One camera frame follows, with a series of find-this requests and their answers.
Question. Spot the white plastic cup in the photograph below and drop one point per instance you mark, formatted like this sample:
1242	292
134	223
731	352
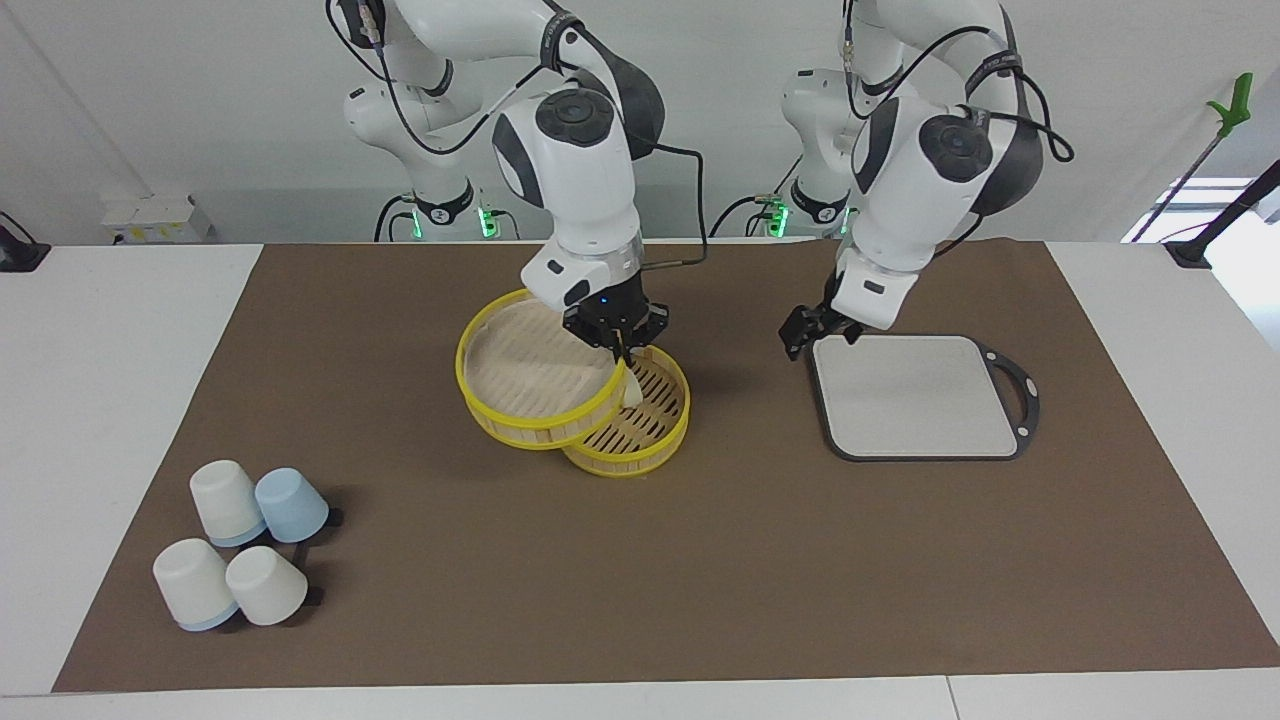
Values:
225	495
265	585
190	580

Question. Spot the brown table mat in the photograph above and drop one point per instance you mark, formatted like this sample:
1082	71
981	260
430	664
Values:
700	560

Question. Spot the light blue plastic cup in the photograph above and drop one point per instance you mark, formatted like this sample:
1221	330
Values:
292	505

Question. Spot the black clamp bracket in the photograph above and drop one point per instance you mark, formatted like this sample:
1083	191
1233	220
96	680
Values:
20	255

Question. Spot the green clamp on thin pole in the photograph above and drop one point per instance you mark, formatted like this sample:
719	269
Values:
1235	105

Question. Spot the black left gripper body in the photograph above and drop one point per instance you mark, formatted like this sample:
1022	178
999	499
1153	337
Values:
828	315

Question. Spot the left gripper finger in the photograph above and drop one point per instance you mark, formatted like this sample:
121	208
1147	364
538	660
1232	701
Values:
848	334
800	330

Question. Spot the white cutting board grey rim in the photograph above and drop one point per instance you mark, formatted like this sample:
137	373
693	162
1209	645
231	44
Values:
920	400

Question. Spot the white steamed bun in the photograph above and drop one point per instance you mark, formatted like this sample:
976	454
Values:
633	388

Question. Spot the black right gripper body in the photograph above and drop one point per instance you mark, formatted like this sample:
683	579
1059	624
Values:
615	320

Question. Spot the cloth-lined bamboo steamer tier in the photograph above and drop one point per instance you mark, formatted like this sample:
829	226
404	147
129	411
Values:
530	425

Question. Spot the white steamer liner cloth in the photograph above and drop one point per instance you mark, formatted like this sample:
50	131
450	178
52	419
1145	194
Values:
530	360

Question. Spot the bare bamboo steamer tier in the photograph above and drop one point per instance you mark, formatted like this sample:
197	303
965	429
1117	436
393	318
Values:
650	420

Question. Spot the white cardboard box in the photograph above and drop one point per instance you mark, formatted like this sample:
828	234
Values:
155	218

